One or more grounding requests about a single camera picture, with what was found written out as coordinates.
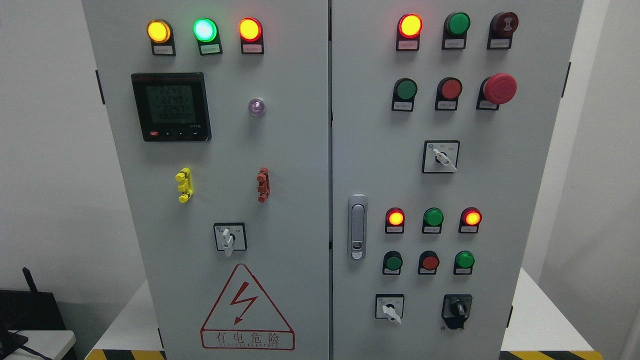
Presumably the red lit indicator top right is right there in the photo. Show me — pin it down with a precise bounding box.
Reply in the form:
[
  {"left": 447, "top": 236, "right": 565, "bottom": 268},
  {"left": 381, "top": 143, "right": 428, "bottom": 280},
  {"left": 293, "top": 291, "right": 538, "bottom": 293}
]
[{"left": 395, "top": 13, "right": 423, "bottom": 51}]

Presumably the clear small lamp bulb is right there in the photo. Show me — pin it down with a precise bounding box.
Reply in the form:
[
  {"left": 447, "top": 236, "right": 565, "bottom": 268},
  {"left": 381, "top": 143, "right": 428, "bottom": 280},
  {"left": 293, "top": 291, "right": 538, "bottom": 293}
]
[{"left": 247, "top": 97, "right": 266, "bottom": 117}]

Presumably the red push button lower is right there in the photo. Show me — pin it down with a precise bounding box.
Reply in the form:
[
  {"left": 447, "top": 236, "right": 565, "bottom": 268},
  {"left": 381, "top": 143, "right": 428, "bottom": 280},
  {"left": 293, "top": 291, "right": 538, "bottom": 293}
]
[{"left": 417, "top": 250, "right": 441, "bottom": 275}]

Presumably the green push button lower right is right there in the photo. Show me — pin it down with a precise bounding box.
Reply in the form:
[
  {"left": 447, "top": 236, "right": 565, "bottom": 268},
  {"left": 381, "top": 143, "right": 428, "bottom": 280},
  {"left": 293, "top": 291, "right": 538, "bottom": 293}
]
[{"left": 453, "top": 250, "right": 476, "bottom": 275}]

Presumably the red push button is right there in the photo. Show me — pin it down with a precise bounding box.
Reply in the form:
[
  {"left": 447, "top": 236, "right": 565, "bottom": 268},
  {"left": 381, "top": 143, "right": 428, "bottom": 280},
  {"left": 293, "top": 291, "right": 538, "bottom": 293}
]
[
  {"left": 434, "top": 76, "right": 463, "bottom": 111},
  {"left": 417, "top": 250, "right": 441, "bottom": 275}
]

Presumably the black digital power meter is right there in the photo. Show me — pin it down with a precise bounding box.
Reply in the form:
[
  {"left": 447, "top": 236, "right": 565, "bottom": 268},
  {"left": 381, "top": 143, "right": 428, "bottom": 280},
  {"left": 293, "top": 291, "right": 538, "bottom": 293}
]
[{"left": 131, "top": 71, "right": 211, "bottom": 142}]

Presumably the red lit indicator light left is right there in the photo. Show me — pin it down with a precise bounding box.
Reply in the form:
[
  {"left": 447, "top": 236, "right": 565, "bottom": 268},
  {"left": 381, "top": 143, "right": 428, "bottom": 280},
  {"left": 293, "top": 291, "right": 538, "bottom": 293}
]
[{"left": 238, "top": 17, "right": 265, "bottom": 55}]

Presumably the black router with antenna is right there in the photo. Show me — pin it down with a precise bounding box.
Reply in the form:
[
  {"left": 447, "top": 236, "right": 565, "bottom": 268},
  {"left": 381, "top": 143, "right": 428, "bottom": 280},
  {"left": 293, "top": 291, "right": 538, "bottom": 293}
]
[{"left": 0, "top": 268, "right": 67, "bottom": 359}]

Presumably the red emergency stop button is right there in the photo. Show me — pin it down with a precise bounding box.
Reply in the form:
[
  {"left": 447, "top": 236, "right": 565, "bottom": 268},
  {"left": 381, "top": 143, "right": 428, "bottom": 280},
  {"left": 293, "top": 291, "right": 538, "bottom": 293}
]
[{"left": 476, "top": 73, "right": 518, "bottom": 111}]

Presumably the yellow indicator light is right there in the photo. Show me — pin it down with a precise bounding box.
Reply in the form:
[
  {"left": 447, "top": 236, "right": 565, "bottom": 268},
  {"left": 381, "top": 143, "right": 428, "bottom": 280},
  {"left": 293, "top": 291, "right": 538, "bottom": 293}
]
[{"left": 146, "top": 19, "right": 176, "bottom": 57}]

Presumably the green push button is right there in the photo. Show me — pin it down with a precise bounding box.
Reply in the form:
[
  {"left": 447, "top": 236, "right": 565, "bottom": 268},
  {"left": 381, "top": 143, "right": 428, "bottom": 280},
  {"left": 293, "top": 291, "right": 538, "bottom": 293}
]
[
  {"left": 382, "top": 250, "right": 403, "bottom": 275},
  {"left": 453, "top": 250, "right": 476, "bottom": 275},
  {"left": 391, "top": 77, "right": 418, "bottom": 112}
]

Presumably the grey electrical cabinet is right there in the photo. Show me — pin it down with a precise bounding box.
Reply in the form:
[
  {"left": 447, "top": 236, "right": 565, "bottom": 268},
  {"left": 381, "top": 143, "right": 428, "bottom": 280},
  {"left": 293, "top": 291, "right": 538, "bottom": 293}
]
[{"left": 82, "top": 0, "right": 584, "bottom": 360}]

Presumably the white rotary light switch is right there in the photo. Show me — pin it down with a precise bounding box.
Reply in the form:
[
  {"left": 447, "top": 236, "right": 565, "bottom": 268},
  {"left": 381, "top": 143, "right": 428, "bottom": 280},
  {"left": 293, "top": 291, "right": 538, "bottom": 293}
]
[{"left": 214, "top": 222, "right": 248, "bottom": 258}]

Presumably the black rotary selector knob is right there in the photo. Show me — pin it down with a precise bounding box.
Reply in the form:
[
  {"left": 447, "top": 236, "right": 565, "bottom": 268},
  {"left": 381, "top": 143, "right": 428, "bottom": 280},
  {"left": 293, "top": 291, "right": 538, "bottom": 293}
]
[{"left": 441, "top": 294, "right": 473, "bottom": 330}]

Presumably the red terminal connector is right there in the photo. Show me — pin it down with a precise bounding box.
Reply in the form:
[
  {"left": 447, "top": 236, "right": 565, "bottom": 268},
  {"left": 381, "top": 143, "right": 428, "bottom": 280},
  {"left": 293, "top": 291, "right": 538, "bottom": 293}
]
[{"left": 256, "top": 167, "right": 271, "bottom": 203}]

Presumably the green indicator top right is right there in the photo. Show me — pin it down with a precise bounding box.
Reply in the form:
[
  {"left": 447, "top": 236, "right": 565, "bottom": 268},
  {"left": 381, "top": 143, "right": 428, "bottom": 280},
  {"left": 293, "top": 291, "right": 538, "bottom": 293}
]
[{"left": 441, "top": 12, "right": 471, "bottom": 50}]

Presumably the green push button lower left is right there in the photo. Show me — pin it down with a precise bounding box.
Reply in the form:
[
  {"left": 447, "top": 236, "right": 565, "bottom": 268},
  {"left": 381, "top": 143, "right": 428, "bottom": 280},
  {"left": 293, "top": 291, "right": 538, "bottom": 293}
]
[{"left": 382, "top": 250, "right": 403, "bottom": 275}]

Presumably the white box on left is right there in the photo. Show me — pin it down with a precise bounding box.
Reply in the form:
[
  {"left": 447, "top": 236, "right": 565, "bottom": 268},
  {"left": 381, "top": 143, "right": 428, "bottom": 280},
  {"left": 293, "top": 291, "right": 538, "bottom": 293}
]
[{"left": 18, "top": 330, "right": 78, "bottom": 360}]

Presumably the green indicator lower middle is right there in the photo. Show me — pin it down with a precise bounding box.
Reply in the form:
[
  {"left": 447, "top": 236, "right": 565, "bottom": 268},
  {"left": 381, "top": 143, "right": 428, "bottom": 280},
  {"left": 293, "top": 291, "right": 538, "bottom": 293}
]
[{"left": 422, "top": 207, "right": 444, "bottom": 234}]

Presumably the red lit indicator lower right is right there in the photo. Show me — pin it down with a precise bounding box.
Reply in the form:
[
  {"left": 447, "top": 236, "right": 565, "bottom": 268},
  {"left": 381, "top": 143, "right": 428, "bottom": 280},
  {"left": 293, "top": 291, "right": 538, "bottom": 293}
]
[{"left": 458, "top": 207, "right": 483, "bottom": 234}]

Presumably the dark red buzzer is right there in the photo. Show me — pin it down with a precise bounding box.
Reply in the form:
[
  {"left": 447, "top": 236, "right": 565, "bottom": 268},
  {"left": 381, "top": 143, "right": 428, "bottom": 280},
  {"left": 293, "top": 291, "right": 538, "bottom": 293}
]
[{"left": 486, "top": 11, "right": 519, "bottom": 50}]

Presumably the green lit indicator light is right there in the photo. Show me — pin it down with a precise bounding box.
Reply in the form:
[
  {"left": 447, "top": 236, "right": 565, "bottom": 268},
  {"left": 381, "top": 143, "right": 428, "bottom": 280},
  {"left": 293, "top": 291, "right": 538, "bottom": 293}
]
[{"left": 192, "top": 17, "right": 223, "bottom": 56}]

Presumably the red electric hazard warning sticker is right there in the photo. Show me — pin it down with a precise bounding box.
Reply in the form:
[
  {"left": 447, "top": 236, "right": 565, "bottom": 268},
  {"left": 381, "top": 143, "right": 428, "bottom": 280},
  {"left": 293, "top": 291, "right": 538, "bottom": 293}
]
[{"left": 199, "top": 263, "right": 295, "bottom": 351}]

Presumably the white rotary switch lower right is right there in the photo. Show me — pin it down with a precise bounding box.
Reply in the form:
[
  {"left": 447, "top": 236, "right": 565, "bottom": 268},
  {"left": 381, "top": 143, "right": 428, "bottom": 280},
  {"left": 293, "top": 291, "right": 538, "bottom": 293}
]
[{"left": 375, "top": 293, "right": 405, "bottom": 325}]

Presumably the red lit indicator lower left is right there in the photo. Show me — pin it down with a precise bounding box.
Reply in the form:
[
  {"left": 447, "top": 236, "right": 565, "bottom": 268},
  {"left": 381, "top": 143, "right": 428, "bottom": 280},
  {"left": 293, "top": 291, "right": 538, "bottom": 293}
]
[{"left": 384, "top": 207, "right": 405, "bottom": 234}]

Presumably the silver door handle lock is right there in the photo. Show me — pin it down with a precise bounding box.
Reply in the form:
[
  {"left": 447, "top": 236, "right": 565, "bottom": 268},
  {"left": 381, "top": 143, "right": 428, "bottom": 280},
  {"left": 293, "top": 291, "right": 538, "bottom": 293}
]
[{"left": 347, "top": 194, "right": 368, "bottom": 260}]

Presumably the white rotary switch upper right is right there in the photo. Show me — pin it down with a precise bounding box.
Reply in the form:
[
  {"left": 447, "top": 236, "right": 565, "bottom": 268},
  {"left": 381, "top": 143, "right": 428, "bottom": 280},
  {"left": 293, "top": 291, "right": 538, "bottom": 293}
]
[{"left": 422, "top": 140, "right": 460, "bottom": 174}]

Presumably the yellow terminal connector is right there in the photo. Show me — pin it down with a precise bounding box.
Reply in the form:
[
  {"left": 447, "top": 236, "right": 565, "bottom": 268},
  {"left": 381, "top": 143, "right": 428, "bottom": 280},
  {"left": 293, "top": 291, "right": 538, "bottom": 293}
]
[{"left": 174, "top": 167, "right": 194, "bottom": 204}]

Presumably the green push button upper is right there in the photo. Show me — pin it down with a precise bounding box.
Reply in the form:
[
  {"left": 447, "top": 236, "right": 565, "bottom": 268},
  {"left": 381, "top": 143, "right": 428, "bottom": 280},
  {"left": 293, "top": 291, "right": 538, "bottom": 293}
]
[{"left": 391, "top": 77, "right": 418, "bottom": 112}]

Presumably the red push button upper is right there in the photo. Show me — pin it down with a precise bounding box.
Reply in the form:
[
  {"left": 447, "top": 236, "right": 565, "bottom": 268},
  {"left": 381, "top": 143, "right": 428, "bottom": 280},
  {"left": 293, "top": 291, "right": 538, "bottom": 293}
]
[{"left": 434, "top": 76, "right": 463, "bottom": 111}]

